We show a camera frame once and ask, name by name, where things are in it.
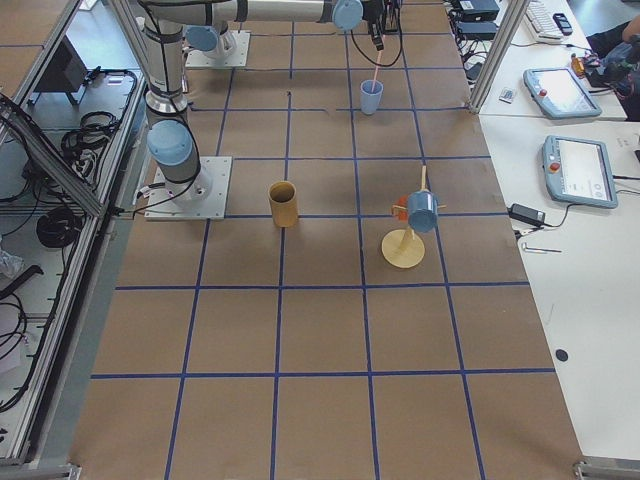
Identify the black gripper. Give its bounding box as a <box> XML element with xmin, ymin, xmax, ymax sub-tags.
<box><xmin>363</xmin><ymin>0</ymin><xmax>386</xmax><ymax>51</ymax></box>

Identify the pink chopstick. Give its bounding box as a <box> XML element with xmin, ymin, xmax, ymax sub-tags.
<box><xmin>370</xmin><ymin>50</ymin><xmax>384</xmax><ymax>94</ymax></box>

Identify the light blue plastic cup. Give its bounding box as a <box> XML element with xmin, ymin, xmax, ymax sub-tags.
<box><xmin>360</xmin><ymin>79</ymin><xmax>384</xmax><ymax>115</ymax></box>

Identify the bamboo chopstick holder cup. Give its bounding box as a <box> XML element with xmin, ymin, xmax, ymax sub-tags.
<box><xmin>268</xmin><ymin>181</ymin><xmax>298</xmax><ymax>228</ymax></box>

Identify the blue mug on tree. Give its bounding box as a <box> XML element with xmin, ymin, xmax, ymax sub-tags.
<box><xmin>407</xmin><ymin>190</ymin><xmax>438</xmax><ymax>233</ymax></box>

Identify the orange red mug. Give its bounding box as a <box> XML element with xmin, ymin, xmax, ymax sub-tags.
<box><xmin>391</xmin><ymin>196</ymin><xmax>408</xmax><ymax>222</ymax></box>

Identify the teach pendant far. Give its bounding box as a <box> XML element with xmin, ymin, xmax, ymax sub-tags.
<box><xmin>523</xmin><ymin>68</ymin><xmax>602</xmax><ymax>119</ymax></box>

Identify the teach pendant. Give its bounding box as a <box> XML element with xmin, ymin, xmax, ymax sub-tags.
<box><xmin>541</xmin><ymin>135</ymin><xmax>618</xmax><ymax>209</ymax></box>
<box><xmin>523</xmin><ymin>68</ymin><xmax>602</xmax><ymax>119</ymax></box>

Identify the wooden mug tree stand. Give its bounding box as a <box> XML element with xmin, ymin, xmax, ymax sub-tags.
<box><xmin>381</xmin><ymin>165</ymin><xmax>444</xmax><ymax>269</ymax></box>

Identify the black power adapter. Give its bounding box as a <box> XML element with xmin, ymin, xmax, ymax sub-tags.
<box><xmin>508</xmin><ymin>203</ymin><xmax>546</xmax><ymax>227</ymax></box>

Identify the teach pendant near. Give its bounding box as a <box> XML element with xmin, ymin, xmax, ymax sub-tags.
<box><xmin>541</xmin><ymin>135</ymin><xmax>618</xmax><ymax>209</ymax></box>

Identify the black wire mug rack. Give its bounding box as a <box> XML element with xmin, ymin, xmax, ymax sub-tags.
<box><xmin>382</xmin><ymin>0</ymin><xmax>402</xmax><ymax>35</ymax></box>

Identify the aluminium frame post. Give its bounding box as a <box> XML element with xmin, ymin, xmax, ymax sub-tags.
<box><xmin>467</xmin><ymin>0</ymin><xmax>530</xmax><ymax>114</ymax></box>

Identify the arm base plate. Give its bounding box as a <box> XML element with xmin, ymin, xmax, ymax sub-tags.
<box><xmin>185</xmin><ymin>30</ymin><xmax>250</xmax><ymax>69</ymax></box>
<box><xmin>143</xmin><ymin>156</ymin><xmax>232</xmax><ymax>221</ymax></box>

